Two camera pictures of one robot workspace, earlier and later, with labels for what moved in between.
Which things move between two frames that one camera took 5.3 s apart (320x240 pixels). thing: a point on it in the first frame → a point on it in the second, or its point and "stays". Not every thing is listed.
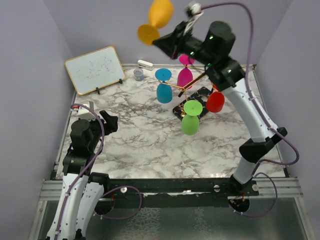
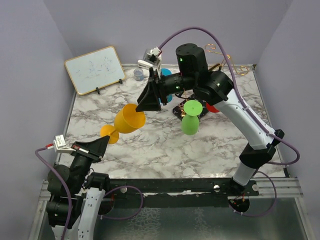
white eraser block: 144,64 stays
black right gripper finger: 169,44 → 148,100
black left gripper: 111,125 → 97,146
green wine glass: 190,122 stays
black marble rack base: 200,96 stays
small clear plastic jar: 139,75 stays
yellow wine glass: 160,14 → 127,119
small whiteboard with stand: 95,70 stays
